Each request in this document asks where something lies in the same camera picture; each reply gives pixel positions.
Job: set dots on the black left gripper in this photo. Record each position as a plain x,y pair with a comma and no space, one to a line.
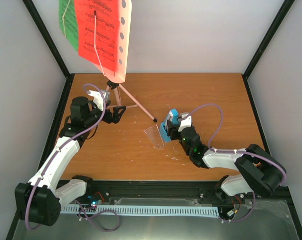
116,118

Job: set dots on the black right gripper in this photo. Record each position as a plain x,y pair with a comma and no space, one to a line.
172,131

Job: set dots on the blue metronome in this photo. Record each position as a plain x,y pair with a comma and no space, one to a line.
172,116

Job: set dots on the clear plastic metronome cover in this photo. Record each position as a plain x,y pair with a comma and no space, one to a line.
153,134

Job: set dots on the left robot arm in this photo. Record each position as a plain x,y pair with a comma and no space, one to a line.
39,200

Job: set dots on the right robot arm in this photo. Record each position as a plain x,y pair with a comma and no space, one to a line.
259,172

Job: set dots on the red sheet music page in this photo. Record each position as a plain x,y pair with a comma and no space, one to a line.
98,25

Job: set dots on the pink music stand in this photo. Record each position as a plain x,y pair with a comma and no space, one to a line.
118,77

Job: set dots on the green sheet music page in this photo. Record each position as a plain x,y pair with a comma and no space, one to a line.
68,22

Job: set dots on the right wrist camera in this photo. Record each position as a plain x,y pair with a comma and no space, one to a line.
185,121

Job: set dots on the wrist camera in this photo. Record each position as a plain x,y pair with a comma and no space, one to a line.
185,121
100,99

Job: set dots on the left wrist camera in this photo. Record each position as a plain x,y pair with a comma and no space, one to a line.
100,99

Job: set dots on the black aluminium frame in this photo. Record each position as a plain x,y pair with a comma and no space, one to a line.
167,36

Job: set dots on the light blue cable duct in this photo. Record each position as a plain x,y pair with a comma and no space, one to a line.
139,210

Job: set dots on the metal base plate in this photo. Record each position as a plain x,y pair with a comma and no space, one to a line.
254,220

